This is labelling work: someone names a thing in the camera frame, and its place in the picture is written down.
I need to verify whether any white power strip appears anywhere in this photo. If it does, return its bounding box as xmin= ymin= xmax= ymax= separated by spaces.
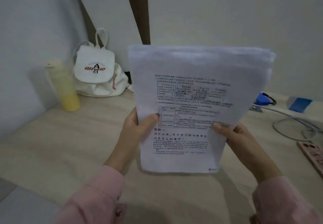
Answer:
xmin=260 ymin=98 xmax=323 ymax=128

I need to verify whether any blue stapler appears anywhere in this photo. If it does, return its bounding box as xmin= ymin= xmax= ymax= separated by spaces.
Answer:
xmin=250 ymin=92 xmax=277 ymax=112

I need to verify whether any person's right forearm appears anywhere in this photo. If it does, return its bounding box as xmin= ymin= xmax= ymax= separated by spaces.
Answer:
xmin=232 ymin=153 xmax=323 ymax=224

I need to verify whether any person's right hand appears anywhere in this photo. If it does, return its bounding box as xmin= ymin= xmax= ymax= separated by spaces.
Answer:
xmin=213 ymin=122 xmax=266 ymax=166

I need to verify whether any person's left forearm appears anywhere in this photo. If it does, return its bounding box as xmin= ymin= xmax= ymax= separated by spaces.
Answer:
xmin=52 ymin=144 xmax=142 ymax=224

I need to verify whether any stack of printed white papers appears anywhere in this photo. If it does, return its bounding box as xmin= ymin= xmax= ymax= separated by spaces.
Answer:
xmin=128 ymin=45 xmax=276 ymax=174

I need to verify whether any blue and white card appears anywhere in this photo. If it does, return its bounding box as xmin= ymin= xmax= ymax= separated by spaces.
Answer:
xmin=286 ymin=96 xmax=313 ymax=113

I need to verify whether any white leaning board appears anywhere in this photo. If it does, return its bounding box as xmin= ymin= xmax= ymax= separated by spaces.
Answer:
xmin=71 ymin=0 xmax=144 ymax=49

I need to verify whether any yellow translucent water bottle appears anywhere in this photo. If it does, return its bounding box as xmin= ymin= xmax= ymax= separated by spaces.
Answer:
xmin=45 ymin=59 xmax=81 ymax=112

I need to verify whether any white canvas backpack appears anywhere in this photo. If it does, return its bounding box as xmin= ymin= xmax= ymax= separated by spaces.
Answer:
xmin=72 ymin=27 xmax=134 ymax=97

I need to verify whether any grey cable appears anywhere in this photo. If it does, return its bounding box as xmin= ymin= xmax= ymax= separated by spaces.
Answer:
xmin=273 ymin=115 xmax=321 ymax=143

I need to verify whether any person's left hand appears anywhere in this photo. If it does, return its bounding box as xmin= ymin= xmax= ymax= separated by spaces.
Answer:
xmin=117 ymin=108 xmax=160 ymax=160

